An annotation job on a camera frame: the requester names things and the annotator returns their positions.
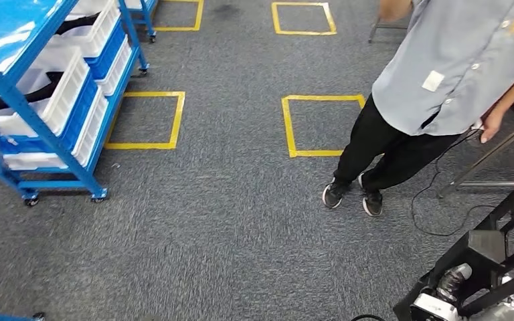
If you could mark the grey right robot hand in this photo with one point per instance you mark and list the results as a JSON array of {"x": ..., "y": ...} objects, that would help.
[{"x": 454, "y": 279}]

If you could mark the person's left hand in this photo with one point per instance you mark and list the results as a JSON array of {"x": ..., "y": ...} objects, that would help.
[{"x": 493, "y": 124}]

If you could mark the black plastic plate frame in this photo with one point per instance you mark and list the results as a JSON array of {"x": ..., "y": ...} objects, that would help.
[{"x": 487, "y": 248}]

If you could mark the person's right forearm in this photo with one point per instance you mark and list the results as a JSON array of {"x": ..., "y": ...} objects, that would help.
[{"x": 394, "y": 9}]

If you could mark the black part in bin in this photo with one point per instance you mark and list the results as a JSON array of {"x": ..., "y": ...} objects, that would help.
[
  {"x": 39, "y": 95},
  {"x": 75, "y": 22}
]

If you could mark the person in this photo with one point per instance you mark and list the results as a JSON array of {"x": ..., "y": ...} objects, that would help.
[{"x": 452, "y": 53}]

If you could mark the black sneaker white sole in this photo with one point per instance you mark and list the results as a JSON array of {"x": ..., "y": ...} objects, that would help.
[
  {"x": 334, "y": 195},
  {"x": 372, "y": 201}
]

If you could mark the white plastic bin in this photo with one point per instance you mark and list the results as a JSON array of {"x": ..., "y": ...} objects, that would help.
[
  {"x": 90, "y": 133},
  {"x": 115, "y": 66},
  {"x": 68, "y": 88},
  {"x": 102, "y": 31}
]

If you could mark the blue plastic bin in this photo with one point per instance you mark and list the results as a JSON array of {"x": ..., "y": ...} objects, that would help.
[
  {"x": 79, "y": 115},
  {"x": 106, "y": 53}
]

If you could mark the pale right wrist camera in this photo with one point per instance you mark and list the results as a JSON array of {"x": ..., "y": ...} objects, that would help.
[{"x": 434, "y": 308}]

